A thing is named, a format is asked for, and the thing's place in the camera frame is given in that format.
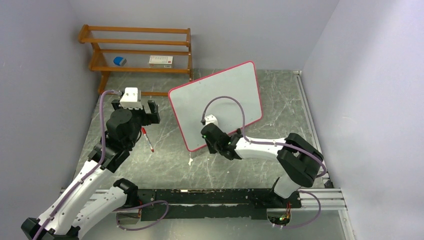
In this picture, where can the blue whiteboard eraser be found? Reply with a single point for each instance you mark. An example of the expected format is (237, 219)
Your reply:
(119, 61)

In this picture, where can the pink framed whiteboard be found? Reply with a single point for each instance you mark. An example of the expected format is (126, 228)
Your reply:
(232, 95)

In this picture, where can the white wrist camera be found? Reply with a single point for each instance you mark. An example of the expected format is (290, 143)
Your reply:
(211, 119)
(131, 98)

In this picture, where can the red capped whiteboard marker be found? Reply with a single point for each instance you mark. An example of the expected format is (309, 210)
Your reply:
(144, 133)

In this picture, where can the aluminium frame rail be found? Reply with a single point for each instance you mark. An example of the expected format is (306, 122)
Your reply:
(315, 200)

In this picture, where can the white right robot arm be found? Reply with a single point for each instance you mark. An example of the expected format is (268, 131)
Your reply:
(299, 159)

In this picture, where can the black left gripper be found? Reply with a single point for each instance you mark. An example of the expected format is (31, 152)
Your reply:
(153, 116)

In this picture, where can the white red card box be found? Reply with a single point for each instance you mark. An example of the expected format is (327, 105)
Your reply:
(160, 60)

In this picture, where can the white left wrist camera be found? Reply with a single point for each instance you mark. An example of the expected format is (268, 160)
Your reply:
(131, 98)

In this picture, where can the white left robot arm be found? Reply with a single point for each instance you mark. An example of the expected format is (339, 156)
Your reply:
(69, 218)

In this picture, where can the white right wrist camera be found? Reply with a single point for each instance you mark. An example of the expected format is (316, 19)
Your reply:
(211, 119)

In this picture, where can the wooden shelf rack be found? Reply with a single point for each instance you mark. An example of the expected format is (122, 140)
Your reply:
(137, 44)

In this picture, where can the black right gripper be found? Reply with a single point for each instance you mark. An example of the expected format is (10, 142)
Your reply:
(211, 150)

